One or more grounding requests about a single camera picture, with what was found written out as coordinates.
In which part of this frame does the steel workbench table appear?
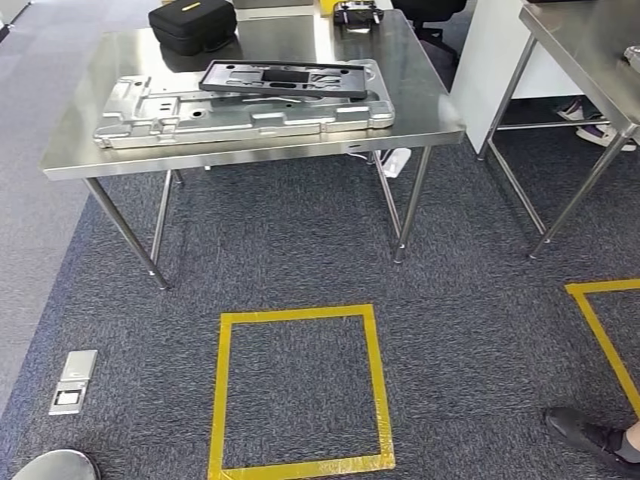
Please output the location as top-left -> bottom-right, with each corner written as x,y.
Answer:
477,0 -> 640,260
39,7 -> 467,291

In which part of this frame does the white cabinet panel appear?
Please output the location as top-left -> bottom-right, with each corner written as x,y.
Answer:
450,0 -> 583,155

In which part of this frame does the metal floor outlet box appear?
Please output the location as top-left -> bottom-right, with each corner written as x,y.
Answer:
48,349 -> 98,417

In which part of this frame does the white desk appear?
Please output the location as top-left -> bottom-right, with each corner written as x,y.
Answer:
235,5 -> 321,20

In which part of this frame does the white power strip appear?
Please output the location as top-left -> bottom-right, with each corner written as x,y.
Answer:
380,146 -> 413,180

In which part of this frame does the black plastic panel part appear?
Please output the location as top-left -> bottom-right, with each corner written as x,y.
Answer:
198,59 -> 370,101

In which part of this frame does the person's white shoe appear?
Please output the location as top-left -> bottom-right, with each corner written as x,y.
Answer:
574,122 -> 638,153
556,95 -> 601,124

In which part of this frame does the black office chair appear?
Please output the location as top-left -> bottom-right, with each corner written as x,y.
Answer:
389,0 -> 469,68

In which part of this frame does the person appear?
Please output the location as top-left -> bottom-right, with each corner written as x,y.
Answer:
543,405 -> 640,477

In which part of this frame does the black flat panel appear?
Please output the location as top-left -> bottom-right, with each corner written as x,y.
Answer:
147,0 -> 238,57

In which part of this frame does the chrome round post base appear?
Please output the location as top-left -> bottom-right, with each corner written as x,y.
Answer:
11,449 -> 102,480

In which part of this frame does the grey handheld remote controller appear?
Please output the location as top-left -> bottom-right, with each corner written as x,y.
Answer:
333,0 -> 385,31

